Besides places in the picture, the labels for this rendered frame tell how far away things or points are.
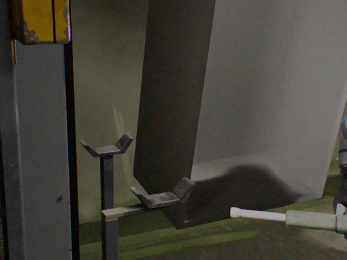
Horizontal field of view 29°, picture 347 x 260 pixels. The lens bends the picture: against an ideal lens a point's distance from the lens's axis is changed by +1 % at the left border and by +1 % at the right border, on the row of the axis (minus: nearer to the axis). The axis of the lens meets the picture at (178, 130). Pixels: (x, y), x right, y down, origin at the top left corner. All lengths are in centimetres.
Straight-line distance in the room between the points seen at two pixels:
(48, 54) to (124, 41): 196
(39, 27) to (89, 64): 241
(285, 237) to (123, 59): 113
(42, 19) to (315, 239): 251
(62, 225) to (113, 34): 193
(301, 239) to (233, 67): 101
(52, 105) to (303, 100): 134
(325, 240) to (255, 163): 67
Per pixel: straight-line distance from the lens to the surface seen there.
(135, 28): 333
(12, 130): 82
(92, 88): 313
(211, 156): 260
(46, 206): 142
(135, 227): 306
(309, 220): 214
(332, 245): 312
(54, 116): 136
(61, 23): 77
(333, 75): 238
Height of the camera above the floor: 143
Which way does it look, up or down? 18 degrees down
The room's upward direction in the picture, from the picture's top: 1 degrees clockwise
